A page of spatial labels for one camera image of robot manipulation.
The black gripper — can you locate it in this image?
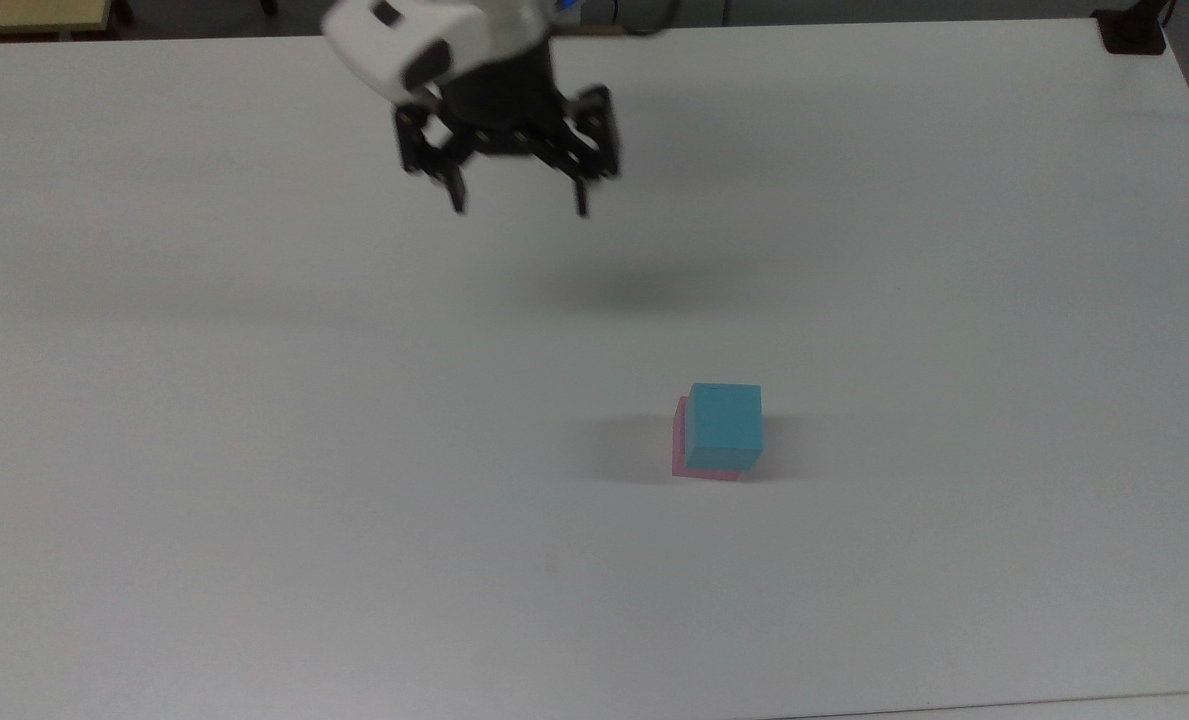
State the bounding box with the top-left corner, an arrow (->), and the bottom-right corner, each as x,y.
393,45 -> 622,219

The pink cube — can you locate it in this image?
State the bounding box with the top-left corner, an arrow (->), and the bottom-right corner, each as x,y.
671,396 -> 742,483

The light wooden furniture piece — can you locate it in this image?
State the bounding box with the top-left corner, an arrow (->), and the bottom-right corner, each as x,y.
0,0 -> 121,41

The black camera stand pole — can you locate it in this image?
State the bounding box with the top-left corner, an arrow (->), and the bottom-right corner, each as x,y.
1093,0 -> 1171,55

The blue cube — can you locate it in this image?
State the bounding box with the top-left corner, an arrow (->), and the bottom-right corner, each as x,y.
684,382 -> 764,473

